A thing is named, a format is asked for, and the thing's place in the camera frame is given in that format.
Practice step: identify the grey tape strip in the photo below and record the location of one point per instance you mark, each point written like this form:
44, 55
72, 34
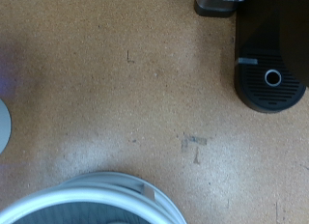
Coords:
247, 61

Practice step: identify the silver block with black base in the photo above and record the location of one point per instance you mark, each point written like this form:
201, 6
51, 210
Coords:
212, 3

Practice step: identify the white two-tier turntable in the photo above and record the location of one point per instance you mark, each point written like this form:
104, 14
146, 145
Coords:
96, 198

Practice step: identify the black Keurig coffee machine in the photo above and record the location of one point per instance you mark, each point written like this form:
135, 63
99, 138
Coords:
273, 98

